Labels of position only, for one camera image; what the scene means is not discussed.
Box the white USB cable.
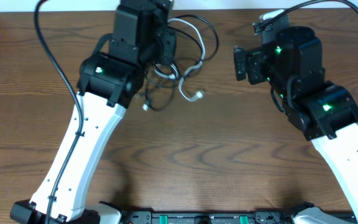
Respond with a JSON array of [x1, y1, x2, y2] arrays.
[[154, 17, 206, 103]]

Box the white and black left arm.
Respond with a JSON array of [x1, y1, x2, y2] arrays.
[[10, 0, 177, 223]]

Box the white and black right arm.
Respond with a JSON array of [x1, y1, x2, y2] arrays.
[[234, 10, 358, 222]]

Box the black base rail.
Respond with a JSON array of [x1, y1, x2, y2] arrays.
[[119, 210, 358, 224]]

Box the black USB cable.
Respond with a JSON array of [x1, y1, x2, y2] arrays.
[[135, 14, 219, 112]]

